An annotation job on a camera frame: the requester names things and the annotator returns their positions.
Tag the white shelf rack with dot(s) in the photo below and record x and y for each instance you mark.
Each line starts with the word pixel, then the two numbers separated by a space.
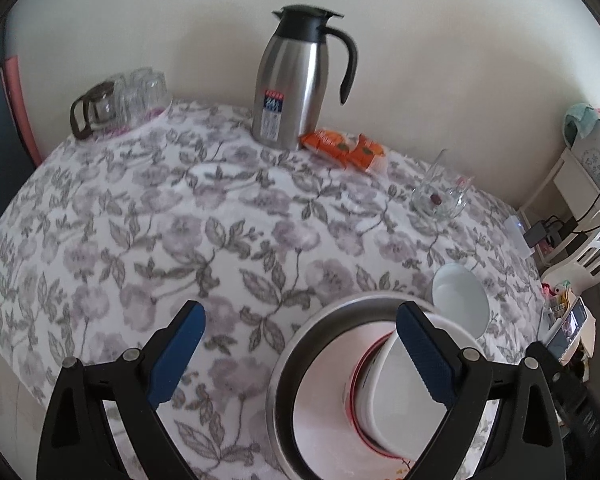
pixel 576 259

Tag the strawberry pattern round bowl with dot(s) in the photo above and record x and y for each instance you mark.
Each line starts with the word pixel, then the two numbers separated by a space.
pixel 354 386

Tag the white plate black rim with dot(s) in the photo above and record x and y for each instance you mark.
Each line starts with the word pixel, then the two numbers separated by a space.
pixel 325 409

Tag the smartphone on stand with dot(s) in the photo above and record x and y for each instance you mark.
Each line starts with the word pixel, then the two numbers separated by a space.
pixel 575 330

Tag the small light blue bowl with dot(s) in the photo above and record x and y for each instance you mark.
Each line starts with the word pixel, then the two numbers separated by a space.
pixel 459 296

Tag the clear glass mug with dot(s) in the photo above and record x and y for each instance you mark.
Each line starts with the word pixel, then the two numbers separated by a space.
pixel 441 194

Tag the upside-down clear glass cup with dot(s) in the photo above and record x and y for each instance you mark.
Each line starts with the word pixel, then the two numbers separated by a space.
pixel 152 84

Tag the white square bowl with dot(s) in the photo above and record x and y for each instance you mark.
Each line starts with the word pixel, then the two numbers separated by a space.
pixel 394 406

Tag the stainless steel thermos jug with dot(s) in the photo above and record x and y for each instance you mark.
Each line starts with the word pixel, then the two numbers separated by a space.
pixel 293 76

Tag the floral grey white tablecloth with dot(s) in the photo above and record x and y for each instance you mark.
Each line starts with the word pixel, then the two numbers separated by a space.
pixel 109 237

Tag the white power adapter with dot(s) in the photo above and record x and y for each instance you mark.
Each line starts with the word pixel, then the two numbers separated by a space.
pixel 515 233

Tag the glass teapot black handle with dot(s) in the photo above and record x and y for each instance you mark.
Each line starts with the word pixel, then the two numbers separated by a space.
pixel 95 111

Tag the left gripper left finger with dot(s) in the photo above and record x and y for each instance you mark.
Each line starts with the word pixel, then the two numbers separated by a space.
pixel 77 441

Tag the orange snack packet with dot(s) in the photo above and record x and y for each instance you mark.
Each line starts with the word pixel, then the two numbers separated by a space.
pixel 331 145
pixel 369 156

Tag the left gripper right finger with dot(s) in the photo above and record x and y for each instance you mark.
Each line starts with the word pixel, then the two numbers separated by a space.
pixel 524 443

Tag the orange snack packet left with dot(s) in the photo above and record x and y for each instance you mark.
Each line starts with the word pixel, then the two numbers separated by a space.
pixel 331 145

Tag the orange snack packet right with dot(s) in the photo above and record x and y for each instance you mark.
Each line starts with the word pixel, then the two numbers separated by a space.
pixel 369 156

